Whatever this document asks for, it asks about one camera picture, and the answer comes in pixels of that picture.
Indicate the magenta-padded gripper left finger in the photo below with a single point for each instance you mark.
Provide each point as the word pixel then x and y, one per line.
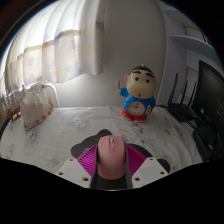
pixel 87 161

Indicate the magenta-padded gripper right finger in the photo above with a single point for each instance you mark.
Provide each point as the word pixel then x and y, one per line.
pixel 135 161

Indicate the pink computer mouse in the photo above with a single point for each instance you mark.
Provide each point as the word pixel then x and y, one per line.
pixel 111 156

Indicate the black bear-shaped mouse pad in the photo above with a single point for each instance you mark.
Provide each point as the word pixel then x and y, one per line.
pixel 87 141

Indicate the white printed tablecloth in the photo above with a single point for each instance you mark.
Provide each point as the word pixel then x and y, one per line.
pixel 66 130

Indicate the cartoon boy figurine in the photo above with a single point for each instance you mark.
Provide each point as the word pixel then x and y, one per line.
pixel 138 96

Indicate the black router with antennas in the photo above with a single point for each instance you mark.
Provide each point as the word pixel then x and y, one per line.
pixel 181 111

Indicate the large white conch shell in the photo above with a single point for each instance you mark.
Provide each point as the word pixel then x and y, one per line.
pixel 35 110

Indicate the small black device box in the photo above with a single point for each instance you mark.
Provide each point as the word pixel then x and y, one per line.
pixel 206 141

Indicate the white radiator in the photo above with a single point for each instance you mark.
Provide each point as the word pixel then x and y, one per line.
pixel 53 95

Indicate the black monitor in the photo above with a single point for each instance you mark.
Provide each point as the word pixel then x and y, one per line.
pixel 211 96

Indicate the white star-print curtain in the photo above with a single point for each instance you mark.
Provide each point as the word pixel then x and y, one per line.
pixel 50 50

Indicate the white shelf unit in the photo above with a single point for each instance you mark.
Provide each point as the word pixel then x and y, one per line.
pixel 180 50

